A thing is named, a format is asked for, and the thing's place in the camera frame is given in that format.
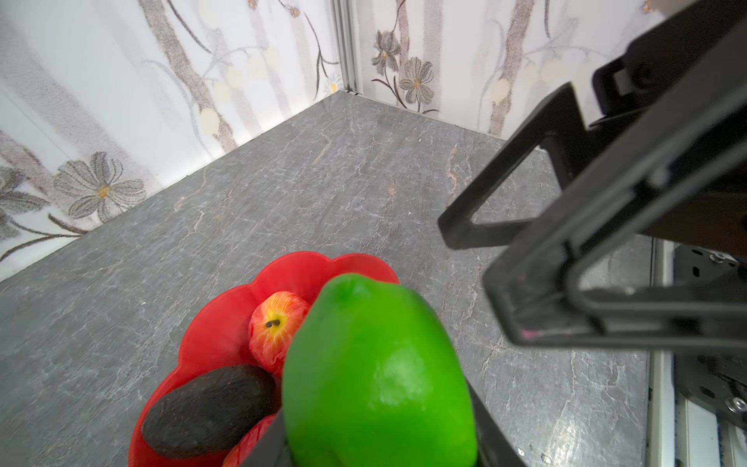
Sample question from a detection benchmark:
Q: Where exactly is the red flower-shaped plate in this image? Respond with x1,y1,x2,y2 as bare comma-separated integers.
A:
128,251,399,466

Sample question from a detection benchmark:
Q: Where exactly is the dark red wrinkled fruit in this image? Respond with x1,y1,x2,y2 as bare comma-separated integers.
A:
222,414,276,467

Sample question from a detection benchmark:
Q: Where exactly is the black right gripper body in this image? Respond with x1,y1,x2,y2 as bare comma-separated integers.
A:
593,0,746,117

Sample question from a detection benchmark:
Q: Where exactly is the green lime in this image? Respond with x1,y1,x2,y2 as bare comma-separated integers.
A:
282,274,478,466

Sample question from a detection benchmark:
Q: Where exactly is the red apple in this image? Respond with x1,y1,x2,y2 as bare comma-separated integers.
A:
248,291,310,376

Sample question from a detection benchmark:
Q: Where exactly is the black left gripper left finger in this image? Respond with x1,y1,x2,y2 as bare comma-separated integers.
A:
239,410,292,467

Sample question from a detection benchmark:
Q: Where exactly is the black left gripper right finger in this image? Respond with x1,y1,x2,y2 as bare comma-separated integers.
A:
467,383,525,467

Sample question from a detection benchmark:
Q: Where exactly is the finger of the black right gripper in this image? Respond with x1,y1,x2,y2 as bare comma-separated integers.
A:
438,84,591,250
484,77,746,350

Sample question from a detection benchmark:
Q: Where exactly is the black avocado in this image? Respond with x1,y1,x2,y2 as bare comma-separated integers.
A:
141,365,277,459

